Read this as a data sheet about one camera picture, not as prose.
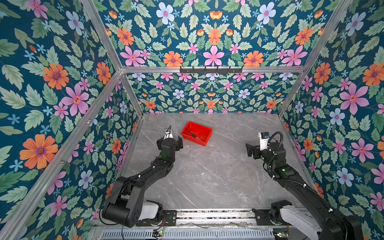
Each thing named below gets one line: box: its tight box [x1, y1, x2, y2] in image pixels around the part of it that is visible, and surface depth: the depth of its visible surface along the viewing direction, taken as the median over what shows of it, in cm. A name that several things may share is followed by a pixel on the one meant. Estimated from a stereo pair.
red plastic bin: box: [181, 121, 213, 147], surface depth 104 cm
